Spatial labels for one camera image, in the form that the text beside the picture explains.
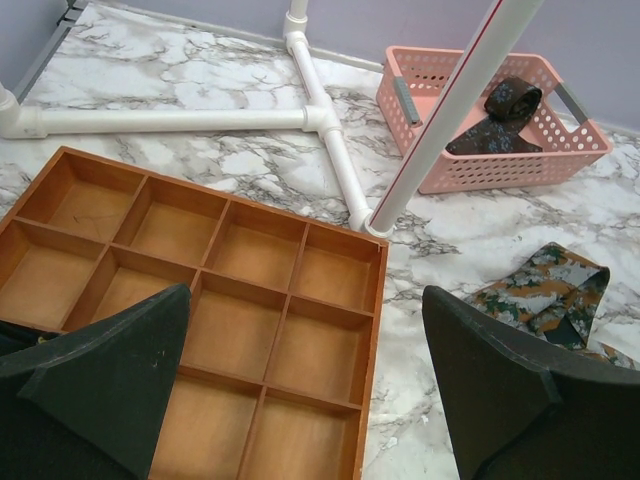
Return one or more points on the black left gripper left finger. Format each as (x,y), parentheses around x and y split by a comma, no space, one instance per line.
(90,404)

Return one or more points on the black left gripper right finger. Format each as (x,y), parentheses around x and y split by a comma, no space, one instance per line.
(518,407)

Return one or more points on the brown grey floral tie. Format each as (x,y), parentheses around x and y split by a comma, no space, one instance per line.
(554,295)

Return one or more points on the wooden compartment tray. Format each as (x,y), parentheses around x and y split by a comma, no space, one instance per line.
(276,373)

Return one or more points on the pink perforated plastic basket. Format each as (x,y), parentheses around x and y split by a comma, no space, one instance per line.
(567,138)

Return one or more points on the dark blue-flowered tie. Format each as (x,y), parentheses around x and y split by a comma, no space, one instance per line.
(510,106)

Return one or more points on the white PVC pipe frame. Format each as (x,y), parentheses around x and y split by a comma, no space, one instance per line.
(501,27)

